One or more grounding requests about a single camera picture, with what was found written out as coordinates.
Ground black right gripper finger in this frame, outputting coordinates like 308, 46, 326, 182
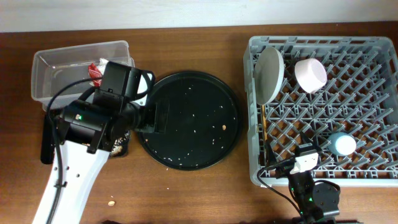
299, 131, 314, 149
266, 140, 277, 167

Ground blue plastic cup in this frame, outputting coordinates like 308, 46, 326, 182
328, 132, 357, 156

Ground pink bowl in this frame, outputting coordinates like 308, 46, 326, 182
294, 58, 328, 93

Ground red snack wrapper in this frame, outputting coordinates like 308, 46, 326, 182
88, 63, 103, 87

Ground white plate with food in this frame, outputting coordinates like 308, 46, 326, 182
254, 47, 284, 105

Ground white napkin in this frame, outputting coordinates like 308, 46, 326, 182
98, 58, 109, 67

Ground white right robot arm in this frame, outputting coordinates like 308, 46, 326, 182
257, 132, 341, 223

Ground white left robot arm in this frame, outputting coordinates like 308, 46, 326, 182
33, 62, 169, 223

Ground grey dishwasher rack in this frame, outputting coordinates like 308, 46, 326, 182
243, 36, 397, 187

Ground black rectangular tray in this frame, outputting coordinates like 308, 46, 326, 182
40, 107, 130, 166

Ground food scraps on tray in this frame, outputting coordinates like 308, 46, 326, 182
110, 131, 131, 158

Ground round black tray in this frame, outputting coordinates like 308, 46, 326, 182
138, 71, 243, 171

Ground clear plastic bin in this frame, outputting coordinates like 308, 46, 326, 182
31, 40, 134, 110

